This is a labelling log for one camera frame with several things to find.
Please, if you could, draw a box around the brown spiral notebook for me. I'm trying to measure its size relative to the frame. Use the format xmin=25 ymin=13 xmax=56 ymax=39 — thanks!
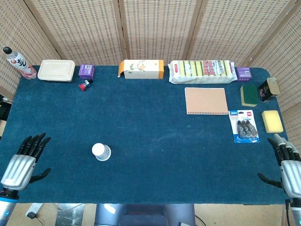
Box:
xmin=184 ymin=87 xmax=229 ymax=115

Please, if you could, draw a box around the clear water bottle black cap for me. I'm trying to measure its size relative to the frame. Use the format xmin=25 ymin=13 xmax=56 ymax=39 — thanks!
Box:
xmin=2 ymin=46 xmax=38 ymax=80

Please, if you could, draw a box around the correction tape blister pack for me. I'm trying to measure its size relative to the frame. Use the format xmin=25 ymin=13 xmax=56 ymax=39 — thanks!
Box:
xmin=228 ymin=109 xmax=261 ymax=144

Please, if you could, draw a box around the white paper cup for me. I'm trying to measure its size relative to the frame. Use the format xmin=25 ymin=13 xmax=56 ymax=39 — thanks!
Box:
xmin=95 ymin=150 xmax=111 ymax=162
xmin=91 ymin=143 xmax=111 ymax=161

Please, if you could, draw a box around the bamboo folding screen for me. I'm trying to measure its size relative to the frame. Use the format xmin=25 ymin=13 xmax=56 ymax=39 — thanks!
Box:
xmin=0 ymin=0 xmax=301 ymax=146

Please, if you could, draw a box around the white power strip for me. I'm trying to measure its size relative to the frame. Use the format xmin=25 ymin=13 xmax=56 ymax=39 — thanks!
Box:
xmin=25 ymin=203 xmax=45 ymax=219

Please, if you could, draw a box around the green yellow scouring sponge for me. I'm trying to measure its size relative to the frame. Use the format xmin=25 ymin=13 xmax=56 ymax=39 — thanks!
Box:
xmin=240 ymin=84 xmax=259 ymax=107

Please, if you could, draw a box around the red black stamp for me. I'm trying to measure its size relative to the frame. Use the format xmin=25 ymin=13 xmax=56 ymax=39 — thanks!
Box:
xmin=79 ymin=79 xmax=94 ymax=91

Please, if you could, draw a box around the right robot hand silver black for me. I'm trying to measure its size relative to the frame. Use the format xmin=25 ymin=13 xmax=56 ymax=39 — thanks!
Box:
xmin=257 ymin=133 xmax=301 ymax=196

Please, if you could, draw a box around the beige lidded food container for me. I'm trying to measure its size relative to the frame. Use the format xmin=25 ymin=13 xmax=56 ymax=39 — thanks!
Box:
xmin=37 ymin=59 xmax=76 ymax=83

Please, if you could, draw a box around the purple small box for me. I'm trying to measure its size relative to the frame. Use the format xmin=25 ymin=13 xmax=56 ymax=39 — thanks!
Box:
xmin=78 ymin=64 xmax=95 ymax=80
xmin=236 ymin=66 xmax=253 ymax=82

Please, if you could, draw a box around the white orange carton box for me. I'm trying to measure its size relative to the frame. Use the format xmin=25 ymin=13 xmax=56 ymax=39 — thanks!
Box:
xmin=117 ymin=59 xmax=165 ymax=80

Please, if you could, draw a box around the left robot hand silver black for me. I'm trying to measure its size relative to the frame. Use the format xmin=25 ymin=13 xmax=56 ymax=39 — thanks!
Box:
xmin=0 ymin=133 xmax=51 ymax=191

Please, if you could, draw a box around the metal table leg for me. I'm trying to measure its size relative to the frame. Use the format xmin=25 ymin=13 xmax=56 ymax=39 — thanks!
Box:
xmin=55 ymin=203 xmax=85 ymax=226

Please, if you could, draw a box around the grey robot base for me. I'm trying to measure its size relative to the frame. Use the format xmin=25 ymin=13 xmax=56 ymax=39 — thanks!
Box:
xmin=94 ymin=203 xmax=196 ymax=226

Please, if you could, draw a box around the black gold tin can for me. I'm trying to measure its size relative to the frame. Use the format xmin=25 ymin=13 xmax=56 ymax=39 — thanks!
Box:
xmin=257 ymin=77 xmax=281 ymax=103

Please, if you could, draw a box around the blue table cloth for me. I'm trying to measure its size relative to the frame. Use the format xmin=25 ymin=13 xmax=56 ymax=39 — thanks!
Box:
xmin=0 ymin=65 xmax=294 ymax=205

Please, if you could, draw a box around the pack of yellow sponges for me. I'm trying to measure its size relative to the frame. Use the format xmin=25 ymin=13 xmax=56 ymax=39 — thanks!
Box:
xmin=168 ymin=59 xmax=238 ymax=85

